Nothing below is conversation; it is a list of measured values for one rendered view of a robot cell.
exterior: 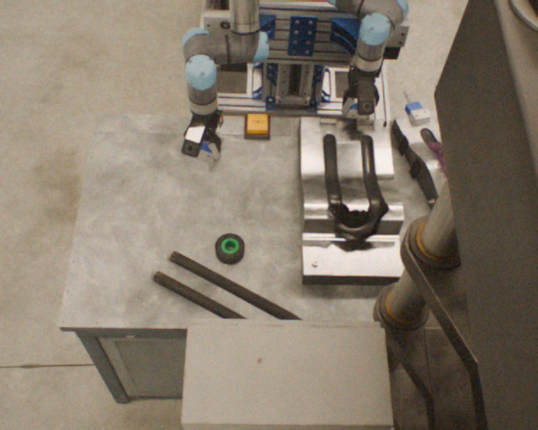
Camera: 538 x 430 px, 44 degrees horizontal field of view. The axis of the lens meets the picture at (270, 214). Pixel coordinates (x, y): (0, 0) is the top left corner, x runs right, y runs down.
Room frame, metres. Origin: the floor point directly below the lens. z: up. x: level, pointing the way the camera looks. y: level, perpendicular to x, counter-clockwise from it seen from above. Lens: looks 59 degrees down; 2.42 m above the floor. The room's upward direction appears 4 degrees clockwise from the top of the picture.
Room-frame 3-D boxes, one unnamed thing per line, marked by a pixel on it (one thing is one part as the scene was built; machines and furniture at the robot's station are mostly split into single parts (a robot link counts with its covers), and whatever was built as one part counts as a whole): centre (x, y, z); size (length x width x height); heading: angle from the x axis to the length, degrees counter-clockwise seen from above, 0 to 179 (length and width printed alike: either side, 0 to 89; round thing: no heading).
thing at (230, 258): (0.85, 0.10, 0.82); 0.08 x 0.08 x 0.04
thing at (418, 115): (1.36, -0.41, 0.86); 0.13 x 0.05 x 0.05; 21
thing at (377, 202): (1.04, -0.22, 0.92); 0.35 x 0.16 x 0.09; 4
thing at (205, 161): (1.17, 0.19, 0.83); 0.13 x 0.05 x 0.05; 164
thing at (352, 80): (1.35, -0.24, 0.99); 0.09 x 0.08 x 0.12; 6
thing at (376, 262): (1.02, -0.21, 0.87); 0.50 x 0.26 x 0.14; 4
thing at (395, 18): (1.44, -0.27, 1.14); 0.11 x 0.11 x 0.08; 62
